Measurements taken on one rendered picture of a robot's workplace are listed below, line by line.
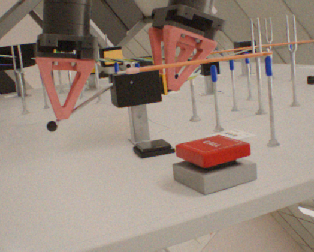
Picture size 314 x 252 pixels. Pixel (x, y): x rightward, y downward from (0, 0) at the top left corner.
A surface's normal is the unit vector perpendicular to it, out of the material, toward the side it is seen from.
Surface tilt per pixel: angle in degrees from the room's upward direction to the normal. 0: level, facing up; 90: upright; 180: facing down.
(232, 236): 90
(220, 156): 90
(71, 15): 92
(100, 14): 90
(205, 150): 54
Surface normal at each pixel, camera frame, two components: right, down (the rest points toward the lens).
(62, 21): 0.07, 0.15
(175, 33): 0.22, 0.51
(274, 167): -0.11, -0.97
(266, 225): 0.34, 0.04
